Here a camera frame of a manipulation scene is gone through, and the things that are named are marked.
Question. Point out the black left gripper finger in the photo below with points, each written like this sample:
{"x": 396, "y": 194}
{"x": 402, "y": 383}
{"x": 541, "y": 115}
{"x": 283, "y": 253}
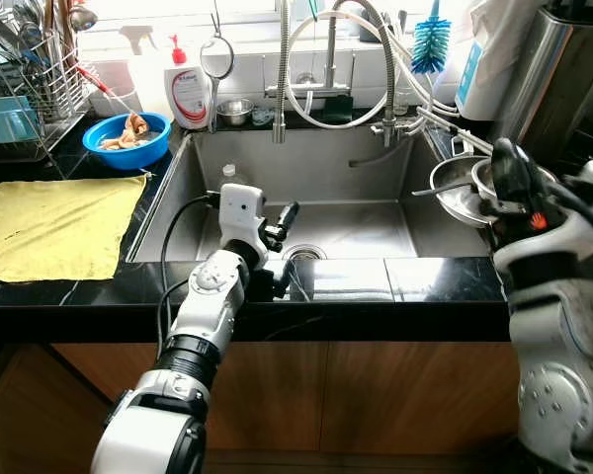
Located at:
{"x": 288, "y": 214}
{"x": 284, "y": 236}

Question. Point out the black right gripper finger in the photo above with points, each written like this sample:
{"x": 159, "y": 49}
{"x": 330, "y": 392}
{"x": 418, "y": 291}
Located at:
{"x": 517, "y": 173}

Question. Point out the large steel basin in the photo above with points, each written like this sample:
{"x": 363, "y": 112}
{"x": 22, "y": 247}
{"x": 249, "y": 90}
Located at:
{"x": 450, "y": 202}

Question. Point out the steel spatula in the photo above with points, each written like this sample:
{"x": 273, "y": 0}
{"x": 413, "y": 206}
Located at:
{"x": 435, "y": 188}

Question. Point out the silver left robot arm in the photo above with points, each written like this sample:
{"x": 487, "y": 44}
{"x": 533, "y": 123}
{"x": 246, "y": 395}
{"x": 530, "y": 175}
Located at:
{"x": 208, "y": 296}

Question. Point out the steel sink drain strainer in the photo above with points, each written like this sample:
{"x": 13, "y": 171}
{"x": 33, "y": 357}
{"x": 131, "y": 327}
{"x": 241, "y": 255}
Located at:
{"x": 306, "y": 254}

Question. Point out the clear plastic bottle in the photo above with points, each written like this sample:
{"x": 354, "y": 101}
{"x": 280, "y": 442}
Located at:
{"x": 234, "y": 176}

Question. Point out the stainless steel sink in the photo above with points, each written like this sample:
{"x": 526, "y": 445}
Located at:
{"x": 356, "y": 222}

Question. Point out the steel pull-down faucet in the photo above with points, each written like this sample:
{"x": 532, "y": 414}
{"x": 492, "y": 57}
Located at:
{"x": 280, "y": 118}

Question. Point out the teal rag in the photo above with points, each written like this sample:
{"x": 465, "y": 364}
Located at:
{"x": 262, "y": 116}

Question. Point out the white purifier blue label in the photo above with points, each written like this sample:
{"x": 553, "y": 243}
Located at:
{"x": 489, "y": 69}

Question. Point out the small steel bowl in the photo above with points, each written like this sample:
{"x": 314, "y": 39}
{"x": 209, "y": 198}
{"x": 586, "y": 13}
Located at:
{"x": 234, "y": 112}

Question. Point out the green scouring sponge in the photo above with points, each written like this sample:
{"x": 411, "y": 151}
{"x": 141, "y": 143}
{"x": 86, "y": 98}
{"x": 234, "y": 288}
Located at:
{"x": 338, "y": 107}

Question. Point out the white red pump soap bottle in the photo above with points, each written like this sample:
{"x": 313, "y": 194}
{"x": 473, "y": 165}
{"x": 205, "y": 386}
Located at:
{"x": 188, "y": 99}

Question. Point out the teal bottle brush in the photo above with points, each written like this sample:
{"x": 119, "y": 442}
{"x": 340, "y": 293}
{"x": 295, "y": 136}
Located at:
{"x": 431, "y": 44}

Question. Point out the blue plastic bowl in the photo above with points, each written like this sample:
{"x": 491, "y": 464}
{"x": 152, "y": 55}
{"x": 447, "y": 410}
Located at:
{"x": 128, "y": 158}

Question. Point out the round steel strainer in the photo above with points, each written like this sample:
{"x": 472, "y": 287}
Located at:
{"x": 217, "y": 57}

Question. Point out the tan food pieces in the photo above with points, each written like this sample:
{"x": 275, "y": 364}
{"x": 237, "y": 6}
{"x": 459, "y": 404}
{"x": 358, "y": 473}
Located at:
{"x": 133, "y": 130}

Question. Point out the brown wooden sink cabinet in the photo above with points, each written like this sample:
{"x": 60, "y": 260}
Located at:
{"x": 395, "y": 395}

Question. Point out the white spray bottle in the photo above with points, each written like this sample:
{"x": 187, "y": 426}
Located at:
{"x": 143, "y": 79}

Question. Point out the yellow cloth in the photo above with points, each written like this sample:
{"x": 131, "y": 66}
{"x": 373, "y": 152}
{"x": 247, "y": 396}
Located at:
{"x": 59, "y": 227}

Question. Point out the steel dish rack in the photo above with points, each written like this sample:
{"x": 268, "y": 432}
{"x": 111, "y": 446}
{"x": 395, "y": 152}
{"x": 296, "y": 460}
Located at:
{"x": 10, "y": 153}

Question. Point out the steel ladle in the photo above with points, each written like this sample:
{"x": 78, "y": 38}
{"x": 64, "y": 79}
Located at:
{"x": 83, "y": 17}

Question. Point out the teal plastic cup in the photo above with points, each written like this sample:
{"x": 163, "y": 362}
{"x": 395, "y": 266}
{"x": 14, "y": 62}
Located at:
{"x": 10, "y": 120}

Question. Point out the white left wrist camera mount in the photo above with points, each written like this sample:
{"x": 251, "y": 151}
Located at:
{"x": 242, "y": 212}

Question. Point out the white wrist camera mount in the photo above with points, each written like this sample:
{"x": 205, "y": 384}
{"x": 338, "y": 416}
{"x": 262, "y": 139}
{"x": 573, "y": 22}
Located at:
{"x": 583, "y": 197}
{"x": 242, "y": 212}

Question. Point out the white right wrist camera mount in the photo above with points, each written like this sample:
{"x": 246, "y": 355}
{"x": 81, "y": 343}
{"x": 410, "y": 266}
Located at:
{"x": 583, "y": 197}

